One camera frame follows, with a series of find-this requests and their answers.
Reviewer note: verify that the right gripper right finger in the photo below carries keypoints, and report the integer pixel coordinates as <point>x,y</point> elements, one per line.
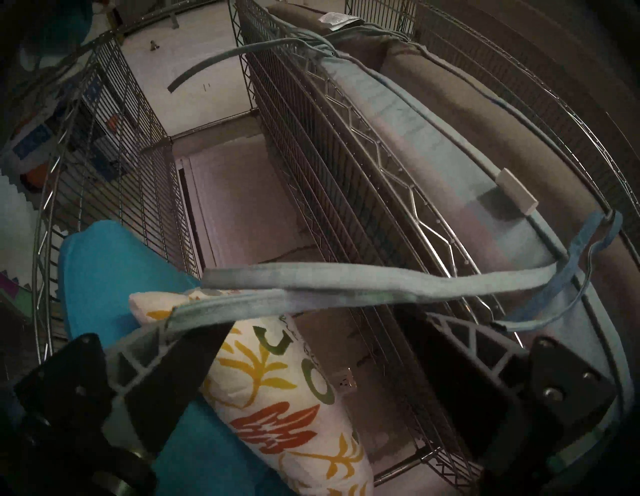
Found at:
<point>475,390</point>

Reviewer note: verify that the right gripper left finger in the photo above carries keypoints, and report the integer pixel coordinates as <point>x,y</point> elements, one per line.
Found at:
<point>160,380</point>

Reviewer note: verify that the floral JOY throw pillow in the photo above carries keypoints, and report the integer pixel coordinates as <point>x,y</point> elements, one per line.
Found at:
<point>280,390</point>

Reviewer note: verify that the teal tufted seat cushion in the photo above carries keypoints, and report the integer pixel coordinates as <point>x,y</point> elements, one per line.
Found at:
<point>110,270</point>

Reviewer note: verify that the light blue cushion tie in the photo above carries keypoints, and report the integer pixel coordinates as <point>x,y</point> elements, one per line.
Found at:
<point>210,62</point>
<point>350,280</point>

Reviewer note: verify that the small white cushion tag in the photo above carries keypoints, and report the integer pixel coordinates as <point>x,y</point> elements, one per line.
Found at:
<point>517,192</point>

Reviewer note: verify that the blue and taupe bench cushion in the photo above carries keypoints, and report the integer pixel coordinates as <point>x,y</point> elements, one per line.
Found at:
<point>425,150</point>

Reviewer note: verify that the white window blinds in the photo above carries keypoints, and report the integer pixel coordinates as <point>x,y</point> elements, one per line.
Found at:
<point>240,200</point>

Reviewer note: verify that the utility pump cardboard box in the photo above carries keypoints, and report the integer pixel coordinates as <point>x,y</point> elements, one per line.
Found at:
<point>32,143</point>

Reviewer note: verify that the white care label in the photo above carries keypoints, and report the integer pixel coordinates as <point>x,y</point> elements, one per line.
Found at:
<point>340,19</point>

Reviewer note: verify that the wall power outlet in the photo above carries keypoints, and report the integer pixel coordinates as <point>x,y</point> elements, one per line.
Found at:
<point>345,381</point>

